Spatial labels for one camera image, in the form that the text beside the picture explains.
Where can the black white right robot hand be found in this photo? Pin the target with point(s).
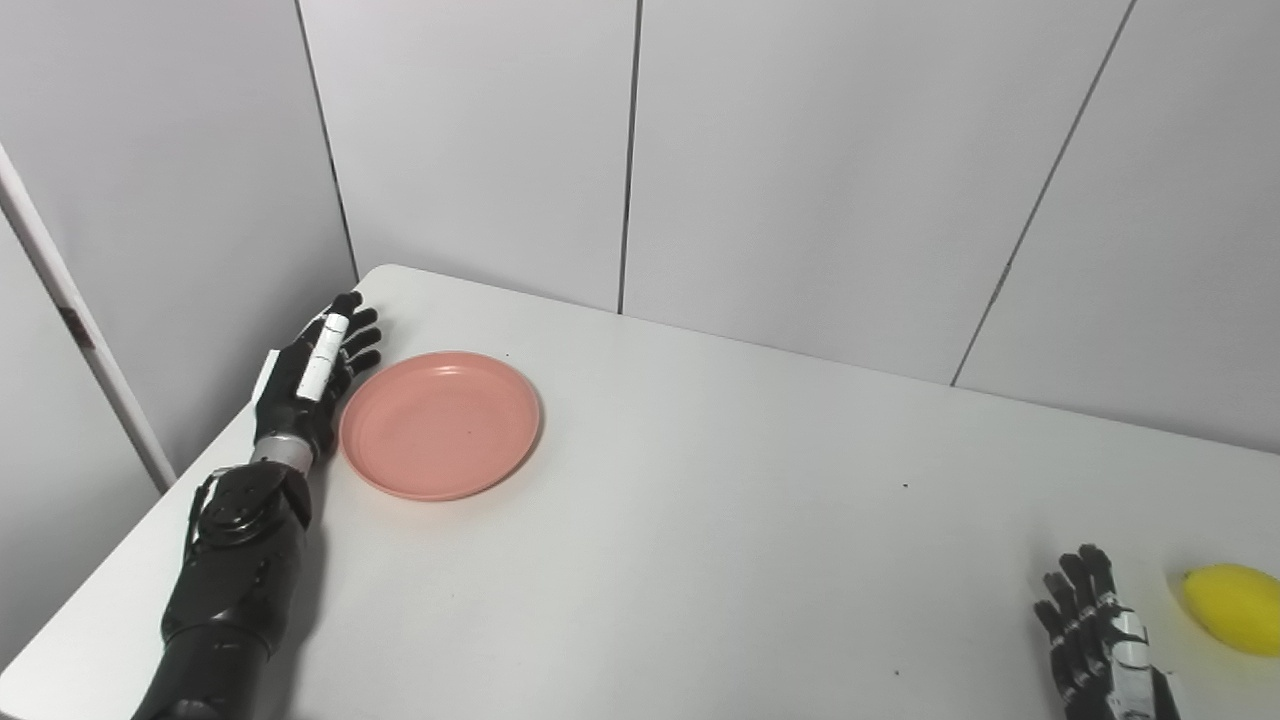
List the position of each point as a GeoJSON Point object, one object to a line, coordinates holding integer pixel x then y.
{"type": "Point", "coordinates": [1110, 660]}

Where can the pink round plate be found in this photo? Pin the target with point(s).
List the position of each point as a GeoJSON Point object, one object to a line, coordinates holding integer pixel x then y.
{"type": "Point", "coordinates": [440, 425]}

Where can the white partition post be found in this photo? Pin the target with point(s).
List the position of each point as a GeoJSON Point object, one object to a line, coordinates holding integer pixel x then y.
{"type": "Point", "coordinates": [95, 330]}

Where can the yellow lemon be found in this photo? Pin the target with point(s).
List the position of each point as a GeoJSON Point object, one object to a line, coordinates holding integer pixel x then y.
{"type": "Point", "coordinates": [1235, 610]}

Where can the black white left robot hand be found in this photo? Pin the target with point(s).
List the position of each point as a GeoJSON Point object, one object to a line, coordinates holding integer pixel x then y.
{"type": "Point", "coordinates": [300, 395]}

